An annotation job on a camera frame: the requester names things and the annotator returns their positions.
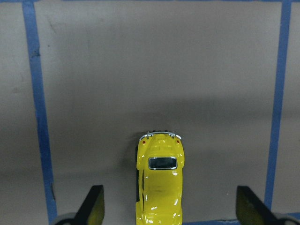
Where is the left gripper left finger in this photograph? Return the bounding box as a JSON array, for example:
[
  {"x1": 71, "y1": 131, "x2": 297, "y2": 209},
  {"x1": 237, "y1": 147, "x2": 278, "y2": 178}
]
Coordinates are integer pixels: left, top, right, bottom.
[{"x1": 51, "y1": 185, "x2": 105, "y2": 225}]

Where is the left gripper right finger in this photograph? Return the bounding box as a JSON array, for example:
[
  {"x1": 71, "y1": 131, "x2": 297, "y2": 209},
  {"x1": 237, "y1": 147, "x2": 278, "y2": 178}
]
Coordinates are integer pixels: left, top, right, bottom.
[{"x1": 235, "y1": 185, "x2": 300, "y2": 225}]

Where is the yellow beetle toy car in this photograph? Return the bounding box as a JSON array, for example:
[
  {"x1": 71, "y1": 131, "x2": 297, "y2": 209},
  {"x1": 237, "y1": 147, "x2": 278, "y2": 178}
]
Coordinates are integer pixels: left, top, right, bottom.
[{"x1": 135, "y1": 131, "x2": 185, "y2": 225}]

